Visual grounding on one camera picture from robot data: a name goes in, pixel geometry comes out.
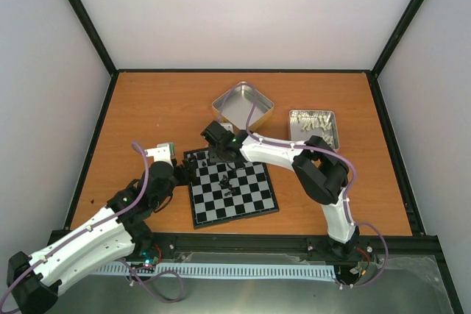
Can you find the white chess pieces pile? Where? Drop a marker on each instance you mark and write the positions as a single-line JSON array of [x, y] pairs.
[[321, 125]]

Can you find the black front left frame post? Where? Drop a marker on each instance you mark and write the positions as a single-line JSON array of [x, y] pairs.
[[85, 20]]

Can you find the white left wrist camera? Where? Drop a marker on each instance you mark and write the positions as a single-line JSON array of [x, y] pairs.
[[163, 152]]

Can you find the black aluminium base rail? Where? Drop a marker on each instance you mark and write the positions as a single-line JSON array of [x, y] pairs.
[[307, 247]]

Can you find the gold square tin box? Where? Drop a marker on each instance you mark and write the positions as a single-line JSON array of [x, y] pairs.
[[243, 103]]

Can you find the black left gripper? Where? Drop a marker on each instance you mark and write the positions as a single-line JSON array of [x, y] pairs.
[[188, 173]]

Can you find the black chess pieces pile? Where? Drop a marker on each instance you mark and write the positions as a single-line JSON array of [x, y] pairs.
[[227, 188]]

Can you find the black white chess board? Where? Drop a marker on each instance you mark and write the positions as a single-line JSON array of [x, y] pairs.
[[254, 194]]

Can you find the light blue cable duct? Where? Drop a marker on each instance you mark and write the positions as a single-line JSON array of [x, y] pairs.
[[239, 271]]

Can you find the white patterned tin lid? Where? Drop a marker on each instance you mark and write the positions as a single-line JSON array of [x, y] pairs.
[[293, 125]]

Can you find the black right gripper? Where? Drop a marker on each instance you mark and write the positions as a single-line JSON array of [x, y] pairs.
[[212, 150]]

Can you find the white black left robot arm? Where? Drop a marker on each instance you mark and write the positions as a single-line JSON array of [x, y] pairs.
[[117, 230]]

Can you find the black enclosure frame post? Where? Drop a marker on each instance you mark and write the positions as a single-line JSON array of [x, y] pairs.
[[403, 24]]

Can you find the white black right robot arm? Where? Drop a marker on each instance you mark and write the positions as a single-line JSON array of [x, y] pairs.
[[322, 173]]

